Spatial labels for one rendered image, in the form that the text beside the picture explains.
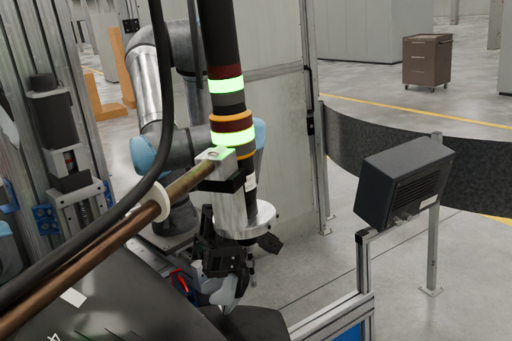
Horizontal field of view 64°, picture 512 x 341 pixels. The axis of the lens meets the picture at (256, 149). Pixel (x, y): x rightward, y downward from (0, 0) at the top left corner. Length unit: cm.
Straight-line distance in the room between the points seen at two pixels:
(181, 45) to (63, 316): 71
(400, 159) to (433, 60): 609
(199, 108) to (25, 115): 46
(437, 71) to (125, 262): 693
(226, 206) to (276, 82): 223
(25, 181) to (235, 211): 94
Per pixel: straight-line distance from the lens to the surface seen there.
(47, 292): 25
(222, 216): 42
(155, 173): 31
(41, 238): 135
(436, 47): 718
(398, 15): 1033
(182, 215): 129
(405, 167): 114
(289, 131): 273
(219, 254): 70
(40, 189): 130
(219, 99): 39
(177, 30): 105
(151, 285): 55
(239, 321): 79
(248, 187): 42
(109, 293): 53
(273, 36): 258
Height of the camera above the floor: 168
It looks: 19 degrees down
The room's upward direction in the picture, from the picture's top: 7 degrees counter-clockwise
